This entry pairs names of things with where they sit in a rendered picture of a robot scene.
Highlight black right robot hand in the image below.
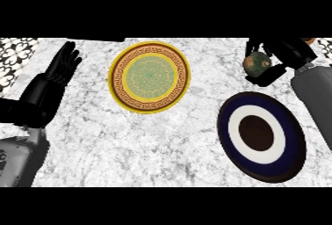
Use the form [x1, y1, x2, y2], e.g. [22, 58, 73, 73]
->
[243, 38, 318, 88]

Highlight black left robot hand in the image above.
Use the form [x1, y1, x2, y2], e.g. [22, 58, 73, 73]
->
[0, 40, 82, 129]

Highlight green squash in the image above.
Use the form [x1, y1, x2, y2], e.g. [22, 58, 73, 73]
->
[242, 51, 273, 78]

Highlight yellow brown patterned plate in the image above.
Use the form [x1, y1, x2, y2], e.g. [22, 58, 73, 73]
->
[106, 40, 191, 114]

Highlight navy white ringed plate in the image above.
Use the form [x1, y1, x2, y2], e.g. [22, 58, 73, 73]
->
[216, 91, 306, 184]

